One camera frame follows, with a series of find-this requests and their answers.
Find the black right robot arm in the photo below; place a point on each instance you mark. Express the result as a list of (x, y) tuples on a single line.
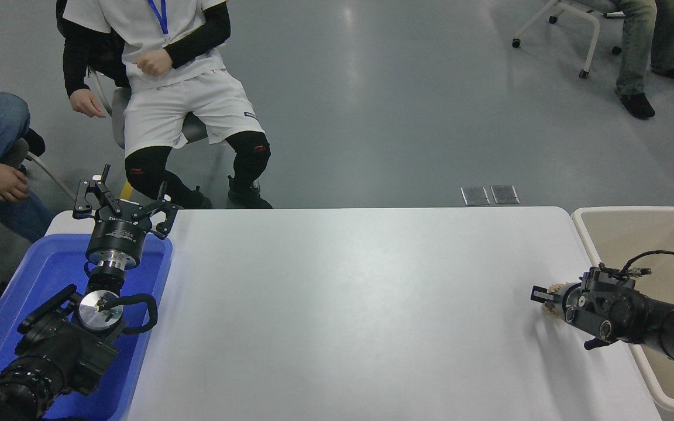
[(653, 318)]

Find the tan paper ball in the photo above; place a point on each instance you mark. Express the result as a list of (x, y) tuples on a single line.
[(552, 310)]

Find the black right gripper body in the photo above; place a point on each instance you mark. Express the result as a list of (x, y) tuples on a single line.
[(566, 295)]

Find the grey chair with metal leg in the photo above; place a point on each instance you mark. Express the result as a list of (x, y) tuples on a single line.
[(15, 153)]

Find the person's hand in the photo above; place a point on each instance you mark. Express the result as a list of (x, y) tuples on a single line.
[(6, 182)]

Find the metal floor plate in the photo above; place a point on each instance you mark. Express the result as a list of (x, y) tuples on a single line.
[(475, 196), (505, 195)]

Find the large pale bin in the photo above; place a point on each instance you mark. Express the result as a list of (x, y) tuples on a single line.
[(635, 240)]

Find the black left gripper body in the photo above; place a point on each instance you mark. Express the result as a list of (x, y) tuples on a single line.
[(116, 237)]

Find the lanyard person's left hand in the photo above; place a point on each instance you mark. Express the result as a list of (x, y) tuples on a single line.
[(154, 62)]

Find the blue plastic tray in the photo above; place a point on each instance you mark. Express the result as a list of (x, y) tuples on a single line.
[(44, 269)]

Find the white chair with casters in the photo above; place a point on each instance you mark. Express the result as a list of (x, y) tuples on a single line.
[(593, 42)]

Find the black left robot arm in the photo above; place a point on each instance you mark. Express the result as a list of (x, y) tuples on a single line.
[(62, 351)]

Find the lanyard person's right hand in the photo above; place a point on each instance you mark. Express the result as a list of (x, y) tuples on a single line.
[(86, 104)]

